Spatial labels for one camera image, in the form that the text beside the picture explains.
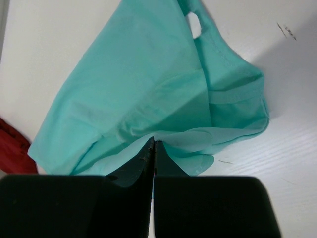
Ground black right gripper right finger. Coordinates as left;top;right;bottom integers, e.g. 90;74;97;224
154;141;281;238

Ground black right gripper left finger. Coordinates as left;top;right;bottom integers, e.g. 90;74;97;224
0;138;155;238

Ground teal t shirt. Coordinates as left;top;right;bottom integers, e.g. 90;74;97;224
28;0;269;176

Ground red folded t shirt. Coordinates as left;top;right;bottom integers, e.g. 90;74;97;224
0;119;38;174

